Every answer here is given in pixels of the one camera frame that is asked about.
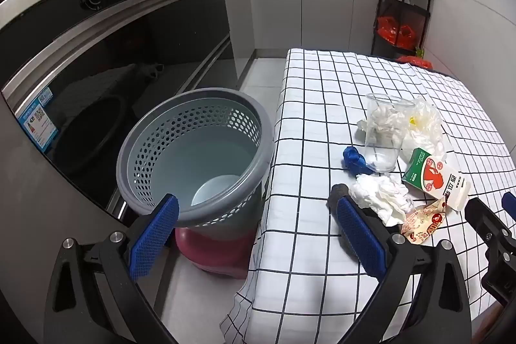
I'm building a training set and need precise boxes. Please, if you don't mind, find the black built-in oven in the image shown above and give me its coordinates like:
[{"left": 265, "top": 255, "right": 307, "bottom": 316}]
[{"left": 0, "top": 0, "right": 238, "bottom": 226}]

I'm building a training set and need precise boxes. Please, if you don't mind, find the crumpled clear plastic bag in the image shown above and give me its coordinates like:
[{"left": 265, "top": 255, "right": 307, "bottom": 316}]
[{"left": 401, "top": 96, "right": 448, "bottom": 164}]

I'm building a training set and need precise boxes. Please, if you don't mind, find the red plastic bag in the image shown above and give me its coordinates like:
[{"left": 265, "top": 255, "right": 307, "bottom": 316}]
[{"left": 377, "top": 15, "right": 416, "bottom": 46}]

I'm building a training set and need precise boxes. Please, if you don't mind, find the crumpled grey-white tissue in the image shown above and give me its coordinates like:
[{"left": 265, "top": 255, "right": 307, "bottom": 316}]
[{"left": 357, "top": 104, "right": 404, "bottom": 146}]

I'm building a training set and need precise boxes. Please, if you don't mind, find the black storage rack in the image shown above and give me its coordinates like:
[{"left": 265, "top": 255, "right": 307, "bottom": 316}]
[{"left": 371, "top": 0, "right": 437, "bottom": 60}]

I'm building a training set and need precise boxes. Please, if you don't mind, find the white green milk carton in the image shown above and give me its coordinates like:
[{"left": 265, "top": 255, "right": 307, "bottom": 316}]
[{"left": 402, "top": 147, "right": 471, "bottom": 211}]

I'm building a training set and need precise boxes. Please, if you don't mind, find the white tissue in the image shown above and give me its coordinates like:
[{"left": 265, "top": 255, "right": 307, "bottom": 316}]
[{"left": 349, "top": 173, "right": 414, "bottom": 227}]

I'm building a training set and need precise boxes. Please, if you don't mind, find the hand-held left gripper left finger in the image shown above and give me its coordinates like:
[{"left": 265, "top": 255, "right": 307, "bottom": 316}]
[{"left": 44, "top": 194, "right": 182, "bottom": 344}]

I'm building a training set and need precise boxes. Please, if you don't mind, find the white paper bowl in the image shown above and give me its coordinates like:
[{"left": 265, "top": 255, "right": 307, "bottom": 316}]
[{"left": 191, "top": 175, "right": 241, "bottom": 207}]

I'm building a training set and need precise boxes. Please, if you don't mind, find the grey kitchen cabinet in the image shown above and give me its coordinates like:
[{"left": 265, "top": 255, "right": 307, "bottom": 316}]
[{"left": 220, "top": 0, "right": 383, "bottom": 83}]

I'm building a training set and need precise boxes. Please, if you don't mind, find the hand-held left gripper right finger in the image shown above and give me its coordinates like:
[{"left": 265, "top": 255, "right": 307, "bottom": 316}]
[{"left": 327, "top": 184, "right": 472, "bottom": 344}]

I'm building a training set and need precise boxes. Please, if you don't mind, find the grey perforated waste basket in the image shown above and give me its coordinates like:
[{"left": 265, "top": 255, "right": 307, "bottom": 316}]
[{"left": 116, "top": 87, "right": 275, "bottom": 244}]

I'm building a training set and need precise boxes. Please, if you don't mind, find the blue energy label sticker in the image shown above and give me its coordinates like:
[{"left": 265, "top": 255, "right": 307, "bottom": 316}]
[{"left": 18, "top": 92, "right": 59, "bottom": 155}]

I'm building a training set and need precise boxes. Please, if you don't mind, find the clear plastic cup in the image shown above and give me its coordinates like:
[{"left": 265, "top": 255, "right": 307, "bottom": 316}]
[{"left": 365, "top": 93, "right": 416, "bottom": 173}]

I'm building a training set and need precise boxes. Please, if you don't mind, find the red item behind table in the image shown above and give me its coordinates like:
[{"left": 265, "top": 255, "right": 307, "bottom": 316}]
[{"left": 397, "top": 54, "right": 432, "bottom": 71}]

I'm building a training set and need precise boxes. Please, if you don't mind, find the black white checked tablecloth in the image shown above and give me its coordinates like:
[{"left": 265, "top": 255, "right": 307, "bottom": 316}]
[{"left": 220, "top": 48, "right": 516, "bottom": 344}]

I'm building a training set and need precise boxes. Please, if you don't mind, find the blue wrapper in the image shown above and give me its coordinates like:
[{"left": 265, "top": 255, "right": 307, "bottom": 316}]
[{"left": 342, "top": 146, "right": 373, "bottom": 174}]

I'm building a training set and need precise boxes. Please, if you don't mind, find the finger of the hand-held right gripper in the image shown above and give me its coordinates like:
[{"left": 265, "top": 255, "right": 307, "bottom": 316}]
[
  {"left": 465, "top": 198, "right": 516, "bottom": 248},
  {"left": 501, "top": 192, "right": 516, "bottom": 216}
]

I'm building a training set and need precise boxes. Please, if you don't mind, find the orange snack wrapper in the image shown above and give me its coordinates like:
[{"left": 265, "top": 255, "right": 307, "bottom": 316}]
[{"left": 401, "top": 196, "right": 450, "bottom": 246}]

